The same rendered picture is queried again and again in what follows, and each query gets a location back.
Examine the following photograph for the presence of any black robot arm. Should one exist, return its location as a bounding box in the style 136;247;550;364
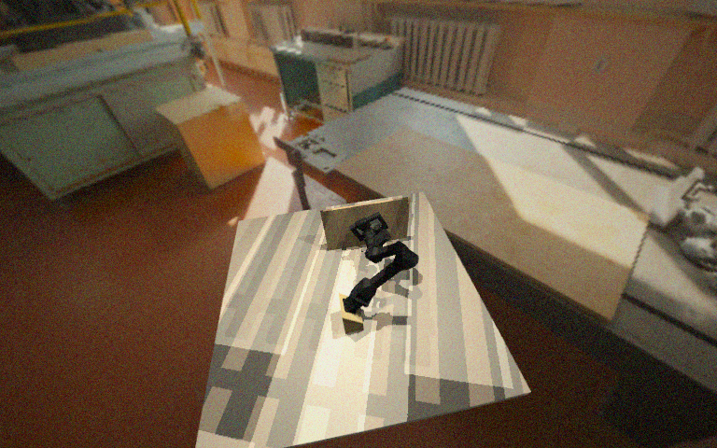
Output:
343;224;419;314

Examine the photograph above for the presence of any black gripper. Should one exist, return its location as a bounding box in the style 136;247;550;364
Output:
355;217;374;243

